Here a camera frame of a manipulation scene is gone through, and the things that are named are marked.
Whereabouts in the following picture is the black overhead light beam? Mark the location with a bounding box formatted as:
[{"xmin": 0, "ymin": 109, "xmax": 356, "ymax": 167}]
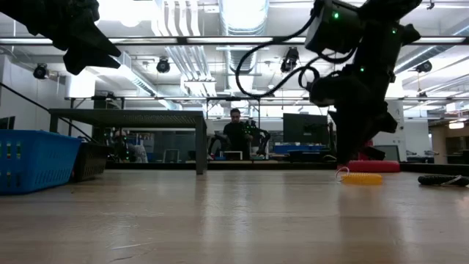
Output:
[{"xmin": 0, "ymin": 35, "xmax": 469, "ymax": 45}]

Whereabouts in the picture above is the black plastic basket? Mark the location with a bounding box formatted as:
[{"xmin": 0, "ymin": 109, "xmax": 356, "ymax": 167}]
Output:
[{"xmin": 73, "ymin": 142, "xmax": 111, "ymax": 183}]

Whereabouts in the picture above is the person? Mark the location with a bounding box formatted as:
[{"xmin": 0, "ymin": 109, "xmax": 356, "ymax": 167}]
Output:
[{"xmin": 221, "ymin": 108, "xmax": 254, "ymax": 161}]

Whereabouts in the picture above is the grey background monitor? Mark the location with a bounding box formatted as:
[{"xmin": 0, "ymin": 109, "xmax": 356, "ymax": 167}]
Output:
[{"xmin": 373, "ymin": 144, "xmax": 401, "ymax": 162}]

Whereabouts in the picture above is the black aluminium table frame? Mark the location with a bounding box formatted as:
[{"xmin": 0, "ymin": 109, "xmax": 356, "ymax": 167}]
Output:
[{"xmin": 105, "ymin": 160, "xmax": 469, "ymax": 175}]

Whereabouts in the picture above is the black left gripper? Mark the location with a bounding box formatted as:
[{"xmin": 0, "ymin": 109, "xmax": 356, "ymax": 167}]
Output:
[{"xmin": 36, "ymin": 0, "xmax": 122, "ymax": 76}]

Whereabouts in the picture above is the silver ceiling air duct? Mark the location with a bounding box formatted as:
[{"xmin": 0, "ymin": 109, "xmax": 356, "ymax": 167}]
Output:
[{"xmin": 218, "ymin": 0, "xmax": 271, "ymax": 74}]

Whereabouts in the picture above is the orange coil keychain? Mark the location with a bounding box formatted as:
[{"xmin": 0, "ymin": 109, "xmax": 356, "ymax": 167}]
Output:
[{"xmin": 335, "ymin": 166, "xmax": 384, "ymax": 186}]

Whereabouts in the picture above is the black coil keychain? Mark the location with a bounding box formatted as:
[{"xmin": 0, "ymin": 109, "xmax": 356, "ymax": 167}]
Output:
[{"xmin": 417, "ymin": 174, "xmax": 469, "ymax": 188}]

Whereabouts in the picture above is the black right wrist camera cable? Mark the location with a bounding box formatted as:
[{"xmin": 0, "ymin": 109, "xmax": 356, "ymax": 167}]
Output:
[{"xmin": 234, "ymin": 14, "xmax": 322, "ymax": 100}]

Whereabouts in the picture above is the grey perforated metal shelf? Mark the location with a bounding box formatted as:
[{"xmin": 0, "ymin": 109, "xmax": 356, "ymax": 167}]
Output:
[{"xmin": 48, "ymin": 109, "xmax": 209, "ymax": 176}]

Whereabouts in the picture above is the red desk lamp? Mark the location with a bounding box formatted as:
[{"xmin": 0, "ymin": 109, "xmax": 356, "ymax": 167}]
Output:
[{"xmin": 336, "ymin": 139, "xmax": 401, "ymax": 173}]

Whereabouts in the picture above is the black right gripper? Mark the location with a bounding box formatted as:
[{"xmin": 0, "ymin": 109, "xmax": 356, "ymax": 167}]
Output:
[{"xmin": 309, "ymin": 71, "xmax": 399, "ymax": 165}]

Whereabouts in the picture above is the thin black power cable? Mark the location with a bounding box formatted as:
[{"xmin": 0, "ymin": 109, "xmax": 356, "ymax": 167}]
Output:
[{"xmin": 0, "ymin": 82, "xmax": 97, "ymax": 144}]

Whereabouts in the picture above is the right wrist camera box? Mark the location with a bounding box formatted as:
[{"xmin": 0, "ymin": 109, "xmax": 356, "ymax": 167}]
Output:
[{"xmin": 305, "ymin": 0, "xmax": 364, "ymax": 55}]

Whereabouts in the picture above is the black computer monitor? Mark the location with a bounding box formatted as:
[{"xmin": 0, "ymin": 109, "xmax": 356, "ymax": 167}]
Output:
[{"xmin": 281, "ymin": 113, "xmax": 330, "ymax": 146}]

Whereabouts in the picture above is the blue plastic basket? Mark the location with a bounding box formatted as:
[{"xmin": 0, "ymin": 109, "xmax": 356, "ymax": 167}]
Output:
[{"xmin": 0, "ymin": 128, "xmax": 82, "ymax": 196}]

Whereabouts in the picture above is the blue background bin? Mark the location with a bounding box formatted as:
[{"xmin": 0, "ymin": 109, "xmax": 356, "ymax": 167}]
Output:
[{"xmin": 273, "ymin": 144, "xmax": 327, "ymax": 154}]

